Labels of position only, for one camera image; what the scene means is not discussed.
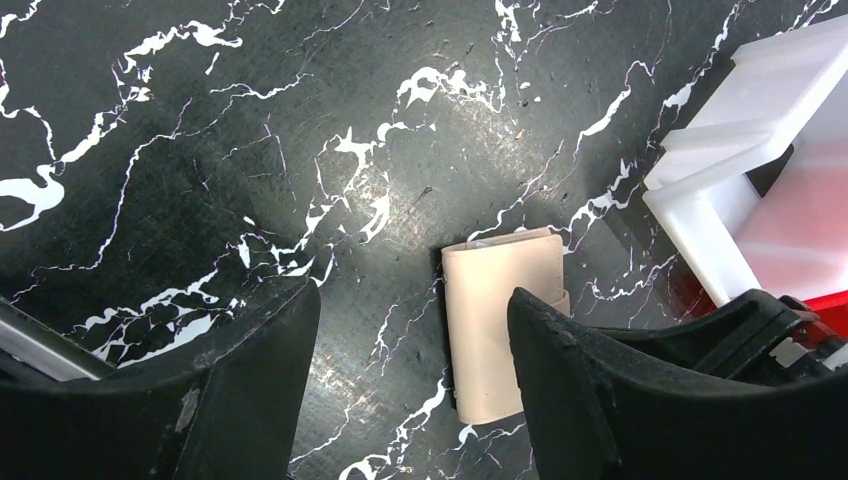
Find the white plastic bin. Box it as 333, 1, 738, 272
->
644, 16, 847, 305

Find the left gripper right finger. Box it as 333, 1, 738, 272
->
508, 289, 847, 479

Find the red plastic bin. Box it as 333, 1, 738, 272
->
682, 291, 848, 346

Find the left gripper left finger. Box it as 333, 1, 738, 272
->
1, 281, 321, 479

